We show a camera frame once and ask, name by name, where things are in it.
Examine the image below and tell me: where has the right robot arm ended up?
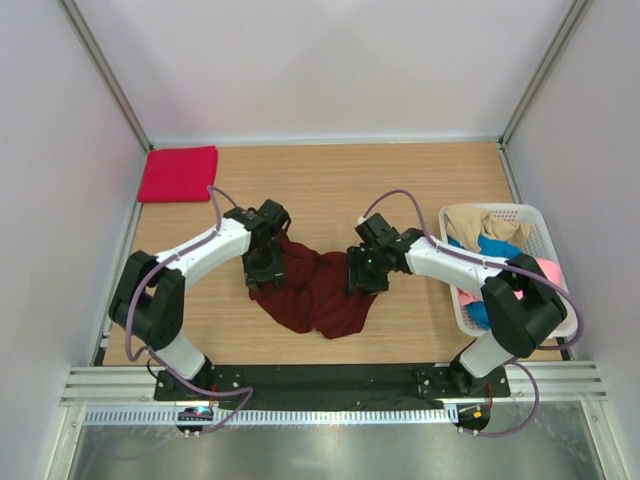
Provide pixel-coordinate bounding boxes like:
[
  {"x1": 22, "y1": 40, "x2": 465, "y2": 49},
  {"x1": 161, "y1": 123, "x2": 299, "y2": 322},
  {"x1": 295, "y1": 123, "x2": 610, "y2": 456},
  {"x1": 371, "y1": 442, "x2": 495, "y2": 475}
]
[{"x1": 346, "y1": 213, "x2": 567, "y2": 396}]

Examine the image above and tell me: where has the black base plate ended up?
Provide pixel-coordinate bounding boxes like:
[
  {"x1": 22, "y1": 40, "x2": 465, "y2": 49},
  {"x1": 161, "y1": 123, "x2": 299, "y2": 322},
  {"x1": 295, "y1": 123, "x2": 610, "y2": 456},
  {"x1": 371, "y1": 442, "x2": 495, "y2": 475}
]
[{"x1": 152, "y1": 363, "x2": 512, "y2": 411}]

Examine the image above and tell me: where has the dark red t-shirt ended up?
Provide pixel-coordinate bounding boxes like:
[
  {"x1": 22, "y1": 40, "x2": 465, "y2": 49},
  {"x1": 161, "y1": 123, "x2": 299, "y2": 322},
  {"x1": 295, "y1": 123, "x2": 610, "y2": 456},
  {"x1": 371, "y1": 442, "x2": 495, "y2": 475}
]
[{"x1": 249, "y1": 237, "x2": 376, "y2": 339}]

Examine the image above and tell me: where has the blue t-shirt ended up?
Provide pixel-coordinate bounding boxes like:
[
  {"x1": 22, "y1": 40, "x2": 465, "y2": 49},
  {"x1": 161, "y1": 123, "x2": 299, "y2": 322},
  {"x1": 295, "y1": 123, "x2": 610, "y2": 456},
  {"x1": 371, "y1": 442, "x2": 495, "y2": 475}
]
[{"x1": 457, "y1": 235, "x2": 522, "y2": 331}]

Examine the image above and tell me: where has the white plastic basket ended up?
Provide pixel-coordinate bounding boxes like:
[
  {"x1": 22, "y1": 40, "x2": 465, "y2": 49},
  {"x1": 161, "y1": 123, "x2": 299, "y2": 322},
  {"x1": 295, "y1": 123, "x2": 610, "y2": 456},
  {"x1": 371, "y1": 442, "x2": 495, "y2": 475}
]
[{"x1": 437, "y1": 202, "x2": 579, "y2": 340}]

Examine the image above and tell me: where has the aluminium frame rail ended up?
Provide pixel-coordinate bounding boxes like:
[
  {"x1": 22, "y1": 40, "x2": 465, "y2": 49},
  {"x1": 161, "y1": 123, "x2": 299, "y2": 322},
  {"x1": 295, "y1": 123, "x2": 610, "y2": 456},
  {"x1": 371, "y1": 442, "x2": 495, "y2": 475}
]
[{"x1": 61, "y1": 361, "x2": 607, "y2": 411}]

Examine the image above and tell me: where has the beige t-shirt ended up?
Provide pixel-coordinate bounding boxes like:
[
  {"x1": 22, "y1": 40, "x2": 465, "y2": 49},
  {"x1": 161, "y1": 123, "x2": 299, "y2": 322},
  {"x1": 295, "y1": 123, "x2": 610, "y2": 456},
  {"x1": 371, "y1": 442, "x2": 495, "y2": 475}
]
[{"x1": 444, "y1": 204, "x2": 531, "y2": 253}]

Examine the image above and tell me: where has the pink t-shirt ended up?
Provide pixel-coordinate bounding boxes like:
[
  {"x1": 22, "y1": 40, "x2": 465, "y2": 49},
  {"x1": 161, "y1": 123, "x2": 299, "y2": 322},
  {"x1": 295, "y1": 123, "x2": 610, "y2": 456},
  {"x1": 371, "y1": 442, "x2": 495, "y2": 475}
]
[{"x1": 458, "y1": 258, "x2": 563, "y2": 307}]

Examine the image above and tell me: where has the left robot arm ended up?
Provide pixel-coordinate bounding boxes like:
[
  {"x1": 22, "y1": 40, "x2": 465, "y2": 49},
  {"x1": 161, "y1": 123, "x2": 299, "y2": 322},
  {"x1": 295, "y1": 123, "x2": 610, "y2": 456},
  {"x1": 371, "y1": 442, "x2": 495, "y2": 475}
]
[{"x1": 108, "y1": 199, "x2": 291, "y2": 400}]

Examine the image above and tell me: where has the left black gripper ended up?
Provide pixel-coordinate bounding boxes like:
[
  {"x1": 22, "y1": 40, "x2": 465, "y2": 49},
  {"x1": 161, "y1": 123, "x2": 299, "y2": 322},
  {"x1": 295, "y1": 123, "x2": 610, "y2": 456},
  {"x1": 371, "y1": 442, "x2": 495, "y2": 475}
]
[{"x1": 242, "y1": 239, "x2": 284, "y2": 291}]

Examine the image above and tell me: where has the white slotted cable duct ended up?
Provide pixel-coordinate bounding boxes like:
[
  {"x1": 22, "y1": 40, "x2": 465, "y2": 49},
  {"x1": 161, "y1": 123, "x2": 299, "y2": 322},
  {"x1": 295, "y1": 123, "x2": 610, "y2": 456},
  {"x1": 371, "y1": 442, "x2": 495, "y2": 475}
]
[{"x1": 83, "y1": 405, "x2": 458, "y2": 427}]

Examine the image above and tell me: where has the folded red t-shirt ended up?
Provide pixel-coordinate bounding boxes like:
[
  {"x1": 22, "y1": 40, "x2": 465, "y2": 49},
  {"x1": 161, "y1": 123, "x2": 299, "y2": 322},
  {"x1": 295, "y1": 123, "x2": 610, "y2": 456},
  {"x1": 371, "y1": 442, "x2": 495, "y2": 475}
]
[{"x1": 137, "y1": 146, "x2": 218, "y2": 204}]

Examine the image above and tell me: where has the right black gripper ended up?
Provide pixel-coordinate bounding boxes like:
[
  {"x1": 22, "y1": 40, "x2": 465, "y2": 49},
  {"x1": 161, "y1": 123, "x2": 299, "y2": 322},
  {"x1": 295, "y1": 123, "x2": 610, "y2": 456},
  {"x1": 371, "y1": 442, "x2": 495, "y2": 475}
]
[{"x1": 345, "y1": 245, "x2": 390, "y2": 296}]

